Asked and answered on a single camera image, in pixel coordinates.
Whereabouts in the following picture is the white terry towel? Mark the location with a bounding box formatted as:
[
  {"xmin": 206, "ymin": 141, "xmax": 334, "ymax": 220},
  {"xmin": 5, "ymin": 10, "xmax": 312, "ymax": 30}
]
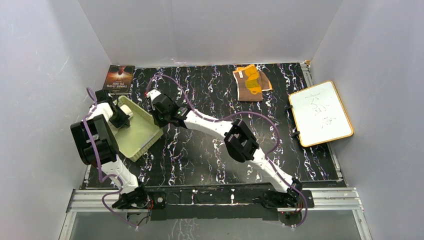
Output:
[{"xmin": 119, "ymin": 104, "xmax": 134, "ymax": 119}]

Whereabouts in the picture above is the light green plastic basket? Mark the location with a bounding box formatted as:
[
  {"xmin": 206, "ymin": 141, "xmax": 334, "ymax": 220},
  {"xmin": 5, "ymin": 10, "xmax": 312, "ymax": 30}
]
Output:
[{"xmin": 109, "ymin": 95, "xmax": 163, "ymax": 162}]

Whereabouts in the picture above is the brown and yellow cloth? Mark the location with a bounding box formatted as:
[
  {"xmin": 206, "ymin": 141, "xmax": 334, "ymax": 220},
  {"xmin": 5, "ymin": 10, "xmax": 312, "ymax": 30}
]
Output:
[{"xmin": 232, "ymin": 64, "xmax": 273, "ymax": 102}]

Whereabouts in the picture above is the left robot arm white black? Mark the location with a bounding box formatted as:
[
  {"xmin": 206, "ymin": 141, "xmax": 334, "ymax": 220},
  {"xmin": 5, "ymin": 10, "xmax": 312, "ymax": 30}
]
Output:
[{"xmin": 70, "ymin": 87, "xmax": 150, "ymax": 209}]

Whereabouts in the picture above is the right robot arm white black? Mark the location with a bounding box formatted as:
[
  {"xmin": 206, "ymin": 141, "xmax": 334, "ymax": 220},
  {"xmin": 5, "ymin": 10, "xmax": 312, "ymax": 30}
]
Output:
[{"xmin": 146, "ymin": 90, "xmax": 304, "ymax": 207}]

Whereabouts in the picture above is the dark cover paperback book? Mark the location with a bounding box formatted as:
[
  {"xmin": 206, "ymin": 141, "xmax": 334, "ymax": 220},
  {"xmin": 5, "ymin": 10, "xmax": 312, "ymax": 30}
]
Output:
[{"xmin": 102, "ymin": 65, "xmax": 135, "ymax": 95}]

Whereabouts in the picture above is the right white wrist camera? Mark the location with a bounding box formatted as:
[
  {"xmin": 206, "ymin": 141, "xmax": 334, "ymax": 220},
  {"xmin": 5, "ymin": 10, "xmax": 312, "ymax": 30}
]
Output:
[{"xmin": 145, "ymin": 89, "xmax": 162, "ymax": 102}]

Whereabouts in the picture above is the aluminium frame rail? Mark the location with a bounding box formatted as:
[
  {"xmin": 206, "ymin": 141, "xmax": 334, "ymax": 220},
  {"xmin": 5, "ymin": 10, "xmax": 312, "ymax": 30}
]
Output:
[{"xmin": 59, "ymin": 184, "xmax": 372, "ymax": 240}]

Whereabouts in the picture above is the whiteboard with wooden frame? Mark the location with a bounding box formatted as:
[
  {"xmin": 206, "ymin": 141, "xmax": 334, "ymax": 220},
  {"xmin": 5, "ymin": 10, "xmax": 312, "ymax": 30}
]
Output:
[{"xmin": 288, "ymin": 80, "xmax": 354, "ymax": 148}]

